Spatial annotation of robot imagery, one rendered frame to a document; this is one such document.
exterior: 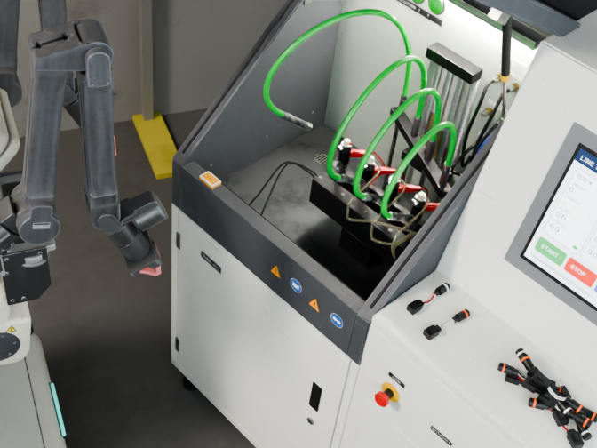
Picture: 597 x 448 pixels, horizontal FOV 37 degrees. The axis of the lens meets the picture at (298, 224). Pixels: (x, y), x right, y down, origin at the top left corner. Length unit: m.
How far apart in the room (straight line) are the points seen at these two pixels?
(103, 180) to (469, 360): 0.85
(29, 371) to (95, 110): 1.26
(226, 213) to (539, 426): 0.90
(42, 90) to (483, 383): 1.05
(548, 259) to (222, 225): 0.82
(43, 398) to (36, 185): 1.09
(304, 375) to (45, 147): 1.00
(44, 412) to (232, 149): 0.90
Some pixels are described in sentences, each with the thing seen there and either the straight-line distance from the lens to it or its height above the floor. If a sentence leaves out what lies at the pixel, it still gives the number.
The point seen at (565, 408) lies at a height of 1.01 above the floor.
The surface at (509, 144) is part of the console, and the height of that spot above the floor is 1.33.
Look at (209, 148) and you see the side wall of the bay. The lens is 2.35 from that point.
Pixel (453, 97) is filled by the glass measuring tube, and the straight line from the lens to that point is 2.27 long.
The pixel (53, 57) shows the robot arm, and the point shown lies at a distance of 1.54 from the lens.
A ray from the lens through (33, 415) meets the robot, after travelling 2.66.
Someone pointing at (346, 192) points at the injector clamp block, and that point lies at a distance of 2.25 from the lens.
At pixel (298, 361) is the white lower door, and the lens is 2.33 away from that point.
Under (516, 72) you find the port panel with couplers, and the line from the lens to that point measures 2.15.
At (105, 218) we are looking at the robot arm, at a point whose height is 1.22.
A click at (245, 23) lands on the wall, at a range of 3.86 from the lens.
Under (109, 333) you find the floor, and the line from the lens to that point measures 3.16.
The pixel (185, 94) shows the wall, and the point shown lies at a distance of 3.98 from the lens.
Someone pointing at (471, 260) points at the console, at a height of 1.06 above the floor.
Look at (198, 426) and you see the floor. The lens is 2.94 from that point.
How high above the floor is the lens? 2.48
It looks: 45 degrees down
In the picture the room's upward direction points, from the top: 8 degrees clockwise
